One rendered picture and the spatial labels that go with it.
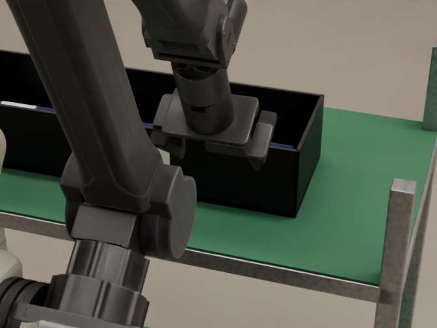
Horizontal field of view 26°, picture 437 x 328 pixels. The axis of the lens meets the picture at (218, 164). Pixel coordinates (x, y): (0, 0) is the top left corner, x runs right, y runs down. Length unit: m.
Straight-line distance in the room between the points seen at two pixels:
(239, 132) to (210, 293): 1.65
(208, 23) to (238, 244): 0.47
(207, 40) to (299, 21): 3.39
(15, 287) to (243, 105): 0.39
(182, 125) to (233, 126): 0.06
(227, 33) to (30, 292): 0.33
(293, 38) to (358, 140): 2.61
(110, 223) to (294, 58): 3.17
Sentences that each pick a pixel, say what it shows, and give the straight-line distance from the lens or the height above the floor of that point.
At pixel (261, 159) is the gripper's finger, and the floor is 1.17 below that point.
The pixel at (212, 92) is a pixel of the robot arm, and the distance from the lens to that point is 1.01.
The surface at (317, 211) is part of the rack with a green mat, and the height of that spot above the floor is 0.95.
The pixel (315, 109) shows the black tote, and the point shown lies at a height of 1.06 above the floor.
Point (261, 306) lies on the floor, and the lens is 2.65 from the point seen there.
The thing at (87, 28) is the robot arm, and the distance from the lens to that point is 0.65.
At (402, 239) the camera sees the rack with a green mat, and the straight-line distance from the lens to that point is 1.20.
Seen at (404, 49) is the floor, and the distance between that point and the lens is 4.10.
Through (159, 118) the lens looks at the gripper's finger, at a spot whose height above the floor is 1.18.
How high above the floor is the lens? 1.74
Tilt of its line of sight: 32 degrees down
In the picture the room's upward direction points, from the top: straight up
